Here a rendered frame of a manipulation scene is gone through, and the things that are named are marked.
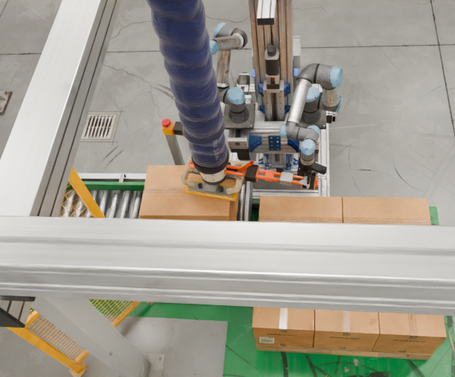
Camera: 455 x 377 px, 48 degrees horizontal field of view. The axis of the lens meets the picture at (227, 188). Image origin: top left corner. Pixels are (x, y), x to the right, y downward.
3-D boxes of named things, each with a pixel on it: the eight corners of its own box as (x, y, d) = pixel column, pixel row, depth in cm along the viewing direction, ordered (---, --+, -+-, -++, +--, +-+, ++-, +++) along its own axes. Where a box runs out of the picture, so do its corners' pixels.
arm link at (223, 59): (223, 107, 351) (231, 31, 315) (206, 99, 356) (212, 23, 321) (233, 100, 358) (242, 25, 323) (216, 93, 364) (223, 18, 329)
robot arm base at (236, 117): (229, 107, 367) (227, 97, 359) (250, 107, 365) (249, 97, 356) (227, 123, 359) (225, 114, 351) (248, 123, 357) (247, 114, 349)
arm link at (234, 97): (239, 114, 349) (237, 102, 338) (224, 107, 354) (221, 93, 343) (249, 103, 354) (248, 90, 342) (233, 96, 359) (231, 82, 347)
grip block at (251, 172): (243, 181, 316) (242, 176, 311) (247, 167, 320) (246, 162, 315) (257, 182, 314) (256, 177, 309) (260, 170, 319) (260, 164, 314)
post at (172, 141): (186, 200, 452) (162, 129, 368) (187, 194, 456) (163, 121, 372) (194, 200, 451) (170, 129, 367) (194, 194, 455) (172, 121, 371)
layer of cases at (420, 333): (256, 344, 364) (251, 327, 330) (263, 221, 416) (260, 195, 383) (432, 354, 347) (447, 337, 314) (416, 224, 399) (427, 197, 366)
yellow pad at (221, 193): (183, 193, 327) (182, 188, 323) (188, 179, 332) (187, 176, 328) (235, 201, 320) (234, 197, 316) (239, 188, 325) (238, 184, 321)
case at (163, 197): (153, 241, 371) (138, 215, 338) (160, 194, 392) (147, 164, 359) (235, 243, 363) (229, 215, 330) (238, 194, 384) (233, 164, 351)
